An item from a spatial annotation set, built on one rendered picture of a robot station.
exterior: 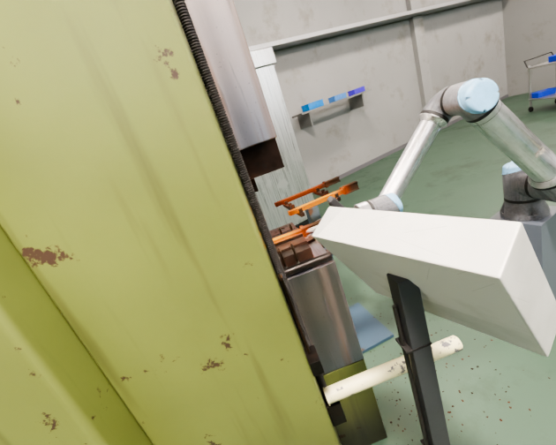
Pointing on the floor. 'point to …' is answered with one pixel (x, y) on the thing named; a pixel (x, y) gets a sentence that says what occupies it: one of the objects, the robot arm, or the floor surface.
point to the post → (427, 381)
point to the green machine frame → (140, 220)
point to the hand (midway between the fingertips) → (308, 228)
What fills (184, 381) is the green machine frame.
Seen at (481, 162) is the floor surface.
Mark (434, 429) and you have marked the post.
